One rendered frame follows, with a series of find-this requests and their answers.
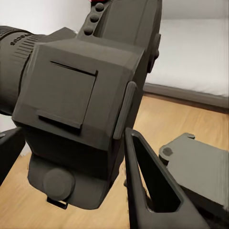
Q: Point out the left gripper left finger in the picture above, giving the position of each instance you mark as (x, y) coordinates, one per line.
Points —
(11, 144)

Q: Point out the bed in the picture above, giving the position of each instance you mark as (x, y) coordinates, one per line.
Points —
(193, 62)

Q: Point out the camera tripod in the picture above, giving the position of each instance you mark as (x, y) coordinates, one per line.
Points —
(202, 171)

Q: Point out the digital camera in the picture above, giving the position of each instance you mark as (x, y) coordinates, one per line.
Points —
(73, 93)

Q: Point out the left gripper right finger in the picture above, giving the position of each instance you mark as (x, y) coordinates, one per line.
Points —
(174, 210)

